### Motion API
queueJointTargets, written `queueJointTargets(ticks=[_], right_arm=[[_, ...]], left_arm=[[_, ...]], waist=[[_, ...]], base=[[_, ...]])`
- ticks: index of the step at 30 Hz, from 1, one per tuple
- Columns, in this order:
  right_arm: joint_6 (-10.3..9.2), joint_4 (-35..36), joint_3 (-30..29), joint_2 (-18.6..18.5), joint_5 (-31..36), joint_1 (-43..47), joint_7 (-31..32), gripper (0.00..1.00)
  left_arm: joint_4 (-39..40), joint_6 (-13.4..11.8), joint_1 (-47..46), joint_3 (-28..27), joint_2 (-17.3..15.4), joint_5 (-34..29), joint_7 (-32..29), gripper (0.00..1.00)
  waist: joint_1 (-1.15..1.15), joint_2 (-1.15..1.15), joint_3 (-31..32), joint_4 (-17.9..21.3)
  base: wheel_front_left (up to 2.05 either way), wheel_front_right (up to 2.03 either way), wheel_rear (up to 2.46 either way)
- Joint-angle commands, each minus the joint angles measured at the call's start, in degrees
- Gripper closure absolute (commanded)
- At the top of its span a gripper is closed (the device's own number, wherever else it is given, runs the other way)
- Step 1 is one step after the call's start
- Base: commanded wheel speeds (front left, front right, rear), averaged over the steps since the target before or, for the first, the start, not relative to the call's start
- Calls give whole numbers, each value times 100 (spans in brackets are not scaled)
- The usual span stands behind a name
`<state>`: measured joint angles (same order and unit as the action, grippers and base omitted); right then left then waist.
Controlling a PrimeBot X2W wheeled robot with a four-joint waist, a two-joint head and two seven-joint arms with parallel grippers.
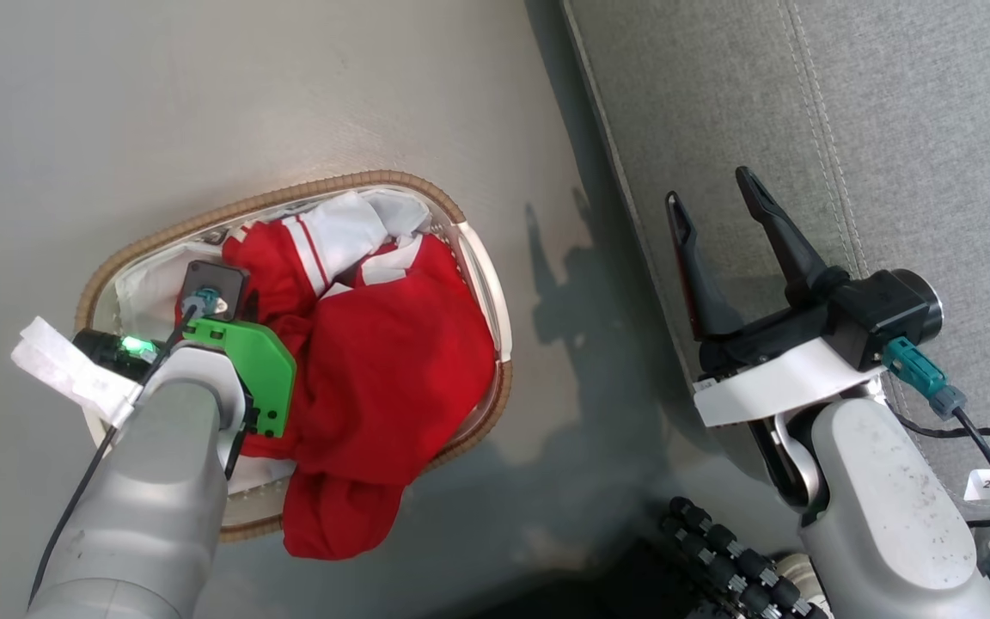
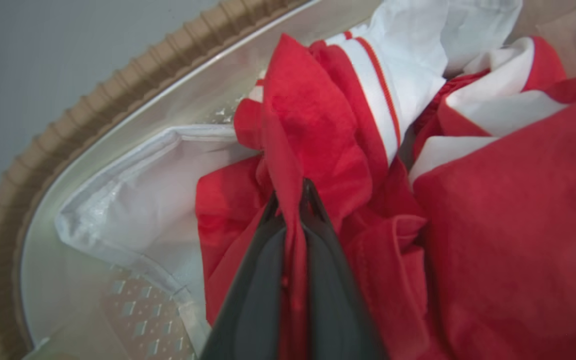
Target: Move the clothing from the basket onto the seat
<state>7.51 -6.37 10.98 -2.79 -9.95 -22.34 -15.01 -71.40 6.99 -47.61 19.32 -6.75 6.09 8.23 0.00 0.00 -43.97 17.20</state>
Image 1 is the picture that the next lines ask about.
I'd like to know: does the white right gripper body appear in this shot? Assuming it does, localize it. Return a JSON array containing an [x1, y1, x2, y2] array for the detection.
[[691, 297, 889, 429]]

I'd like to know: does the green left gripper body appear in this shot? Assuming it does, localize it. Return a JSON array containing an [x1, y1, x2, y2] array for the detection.
[[72, 316, 298, 439]]

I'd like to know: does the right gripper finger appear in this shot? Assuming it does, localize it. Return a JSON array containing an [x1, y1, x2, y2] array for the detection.
[[665, 190, 747, 343], [734, 166, 850, 308]]

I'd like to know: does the red and white garment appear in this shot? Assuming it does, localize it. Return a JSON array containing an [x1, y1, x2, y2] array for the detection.
[[175, 191, 498, 561]]

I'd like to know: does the white basket liner cloth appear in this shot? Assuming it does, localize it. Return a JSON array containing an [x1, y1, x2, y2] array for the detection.
[[114, 187, 461, 517]]

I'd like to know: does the woven rim laundry basket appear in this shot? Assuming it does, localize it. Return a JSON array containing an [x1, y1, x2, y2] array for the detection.
[[74, 169, 514, 544]]

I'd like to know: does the grey fabric sofa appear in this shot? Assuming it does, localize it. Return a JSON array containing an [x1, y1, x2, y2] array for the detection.
[[560, 0, 990, 551]]

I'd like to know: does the black roller wheel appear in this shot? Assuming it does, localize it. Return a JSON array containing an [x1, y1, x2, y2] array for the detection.
[[658, 496, 831, 619]]

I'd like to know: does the white paper tape strip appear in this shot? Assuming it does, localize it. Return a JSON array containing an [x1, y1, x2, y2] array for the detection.
[[12, 316, 145, 428]]

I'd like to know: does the right black cable teal plug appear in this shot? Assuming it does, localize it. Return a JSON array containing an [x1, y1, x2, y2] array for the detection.
[[882, 338, 990, 594]]

